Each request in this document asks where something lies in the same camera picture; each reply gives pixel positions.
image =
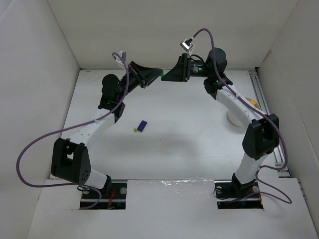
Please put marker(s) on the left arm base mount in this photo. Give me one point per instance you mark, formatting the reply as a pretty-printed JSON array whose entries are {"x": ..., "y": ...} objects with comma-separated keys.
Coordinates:
[{"x": 115, "y": 200}]

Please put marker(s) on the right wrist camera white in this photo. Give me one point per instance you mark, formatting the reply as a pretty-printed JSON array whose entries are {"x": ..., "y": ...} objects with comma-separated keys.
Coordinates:
[{"x": 187, "y": 45}]

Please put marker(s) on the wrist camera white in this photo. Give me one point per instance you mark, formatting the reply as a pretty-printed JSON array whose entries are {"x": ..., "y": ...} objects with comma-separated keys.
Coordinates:
[
  {"x": 121, "y": 55},
  {"x": 187, "y": 45}
]

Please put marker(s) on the purple lego plate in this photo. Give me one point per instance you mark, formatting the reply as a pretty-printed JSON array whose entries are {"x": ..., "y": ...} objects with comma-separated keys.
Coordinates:
[{"x": 142, "y": 126}]

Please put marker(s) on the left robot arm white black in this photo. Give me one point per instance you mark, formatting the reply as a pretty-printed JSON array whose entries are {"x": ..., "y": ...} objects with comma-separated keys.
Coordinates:
[{"x": 70, "y": 159}]

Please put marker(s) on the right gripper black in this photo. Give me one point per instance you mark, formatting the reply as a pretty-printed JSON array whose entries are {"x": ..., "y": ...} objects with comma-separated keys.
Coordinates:
[{"x": 186, "y": 67}]

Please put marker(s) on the yellow long lego brick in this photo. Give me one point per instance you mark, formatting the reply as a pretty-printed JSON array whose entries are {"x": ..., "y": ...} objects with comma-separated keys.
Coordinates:
[{"x": 254, "y": 103}]

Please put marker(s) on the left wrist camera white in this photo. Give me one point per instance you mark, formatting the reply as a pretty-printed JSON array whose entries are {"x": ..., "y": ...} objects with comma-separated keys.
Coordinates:
[{"x": 121, "y": 55}]

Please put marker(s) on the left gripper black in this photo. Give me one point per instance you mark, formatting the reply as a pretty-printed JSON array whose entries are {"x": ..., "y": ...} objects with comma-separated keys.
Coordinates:
[{"x": 137, "y": 74}]

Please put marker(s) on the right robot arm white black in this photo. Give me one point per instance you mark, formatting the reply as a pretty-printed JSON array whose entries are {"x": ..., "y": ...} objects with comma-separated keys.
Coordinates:
[{"x": 260, "y": 137}]

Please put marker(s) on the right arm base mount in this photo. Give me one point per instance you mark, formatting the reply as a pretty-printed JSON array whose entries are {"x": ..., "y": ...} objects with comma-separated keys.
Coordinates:
[{"x": 229, "y": 198}]

